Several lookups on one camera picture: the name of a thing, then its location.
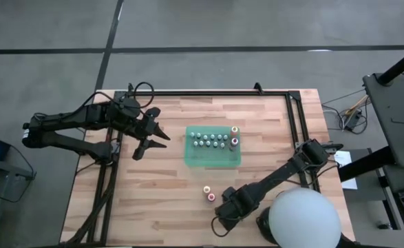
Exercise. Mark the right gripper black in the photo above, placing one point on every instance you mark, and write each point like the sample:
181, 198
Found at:
241, 199

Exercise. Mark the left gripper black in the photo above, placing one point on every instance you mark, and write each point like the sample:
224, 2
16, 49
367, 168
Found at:
143, 129

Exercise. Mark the large yellow colouring bottle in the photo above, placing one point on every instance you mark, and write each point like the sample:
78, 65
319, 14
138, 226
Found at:
206, 189

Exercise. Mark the large red colouring bottle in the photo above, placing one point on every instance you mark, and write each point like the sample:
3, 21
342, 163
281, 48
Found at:
234, 141

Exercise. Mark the pale orange bottle yellow bands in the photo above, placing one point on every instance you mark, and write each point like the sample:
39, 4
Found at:
234, 131

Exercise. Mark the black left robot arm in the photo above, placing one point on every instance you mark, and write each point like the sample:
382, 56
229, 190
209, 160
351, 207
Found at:
67, 118

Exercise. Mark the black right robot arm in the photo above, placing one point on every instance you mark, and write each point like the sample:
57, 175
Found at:
281, 172

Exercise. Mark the black lamp base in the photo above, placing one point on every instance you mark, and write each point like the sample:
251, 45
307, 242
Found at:
263, 224

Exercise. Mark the green translucent plastic bin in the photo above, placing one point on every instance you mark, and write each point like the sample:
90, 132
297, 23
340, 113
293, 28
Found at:
212, 156

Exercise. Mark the white round lamp globe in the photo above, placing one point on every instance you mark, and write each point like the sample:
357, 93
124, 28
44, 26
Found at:
303, 220

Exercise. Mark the white paper sheet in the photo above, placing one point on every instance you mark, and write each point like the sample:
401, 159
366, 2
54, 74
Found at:
349, 182

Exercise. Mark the black support beam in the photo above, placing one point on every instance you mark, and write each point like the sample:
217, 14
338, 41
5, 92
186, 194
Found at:
363, 168

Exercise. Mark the black power adapter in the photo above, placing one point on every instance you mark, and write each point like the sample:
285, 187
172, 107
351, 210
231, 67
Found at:
352, 121

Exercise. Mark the small black floor object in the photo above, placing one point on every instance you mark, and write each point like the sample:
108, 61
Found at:
384, 226

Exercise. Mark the grey metal desk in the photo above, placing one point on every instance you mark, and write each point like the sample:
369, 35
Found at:
12, 169
392, 186

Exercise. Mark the black side table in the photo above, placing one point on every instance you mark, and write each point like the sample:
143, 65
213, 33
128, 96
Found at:
394, 113

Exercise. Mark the black allen key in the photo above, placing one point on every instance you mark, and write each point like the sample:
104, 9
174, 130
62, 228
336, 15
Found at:
401, 121

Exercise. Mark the black slanted pole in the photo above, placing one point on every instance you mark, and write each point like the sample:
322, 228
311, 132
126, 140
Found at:
399, 65

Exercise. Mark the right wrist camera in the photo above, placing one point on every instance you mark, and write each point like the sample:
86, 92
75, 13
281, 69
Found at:
227, 218

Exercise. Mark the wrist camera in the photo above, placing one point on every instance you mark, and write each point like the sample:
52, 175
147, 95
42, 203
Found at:
129, 107
227, 218

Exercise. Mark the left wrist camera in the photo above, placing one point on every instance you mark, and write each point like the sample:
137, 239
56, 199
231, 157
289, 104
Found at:
129, 107

